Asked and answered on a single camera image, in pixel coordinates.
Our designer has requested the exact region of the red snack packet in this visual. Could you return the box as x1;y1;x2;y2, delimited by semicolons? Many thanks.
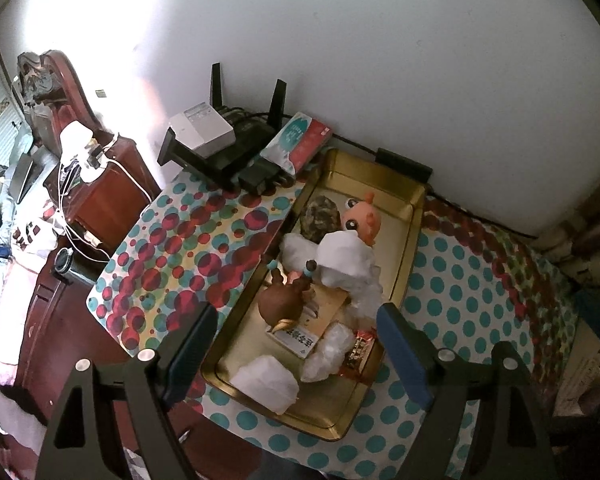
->
338;330;384;385

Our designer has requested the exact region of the white plastic bag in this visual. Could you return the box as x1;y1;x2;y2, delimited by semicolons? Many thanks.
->
343;266;385;330
230;356;300;415
300;322;355;382

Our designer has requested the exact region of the yellow medicine box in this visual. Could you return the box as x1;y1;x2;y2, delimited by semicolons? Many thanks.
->
265;284;349;360

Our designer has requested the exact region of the orange toy pig figure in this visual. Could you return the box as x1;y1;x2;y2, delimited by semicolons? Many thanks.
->
341;192;381;247

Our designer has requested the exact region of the camouflage sock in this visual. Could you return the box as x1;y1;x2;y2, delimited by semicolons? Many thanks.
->
300;195;341;244

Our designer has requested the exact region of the polka dot tablecloth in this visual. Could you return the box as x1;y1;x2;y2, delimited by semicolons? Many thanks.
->
86;172;577;479

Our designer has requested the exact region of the red wooden nightstand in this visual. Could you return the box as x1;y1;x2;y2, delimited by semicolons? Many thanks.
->
58;122;160;252

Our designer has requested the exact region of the white printed pillow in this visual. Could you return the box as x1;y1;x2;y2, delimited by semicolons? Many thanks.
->
554;318;600;417

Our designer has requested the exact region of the black wifi router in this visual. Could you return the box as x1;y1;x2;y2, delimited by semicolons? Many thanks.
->
157;63;287;191

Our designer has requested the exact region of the black power adapter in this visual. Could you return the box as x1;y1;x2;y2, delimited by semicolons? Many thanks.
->
375;148;432;184

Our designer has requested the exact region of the beige printed curtain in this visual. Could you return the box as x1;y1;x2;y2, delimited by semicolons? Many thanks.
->
532;184;600;287

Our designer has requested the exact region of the white small box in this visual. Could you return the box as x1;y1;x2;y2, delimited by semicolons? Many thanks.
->
170;102;236;158

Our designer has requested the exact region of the red teal tissue pack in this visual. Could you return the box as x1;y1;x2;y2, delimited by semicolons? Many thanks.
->
260;112;332;177

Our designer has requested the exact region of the white power strip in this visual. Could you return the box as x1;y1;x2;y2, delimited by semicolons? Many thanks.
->
59;120;105;183

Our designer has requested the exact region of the red wooden headboard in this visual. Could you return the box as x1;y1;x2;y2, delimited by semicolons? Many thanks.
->
17;50;112;156

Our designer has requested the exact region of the black cable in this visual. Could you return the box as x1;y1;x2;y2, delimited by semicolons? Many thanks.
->
329;131;539;241

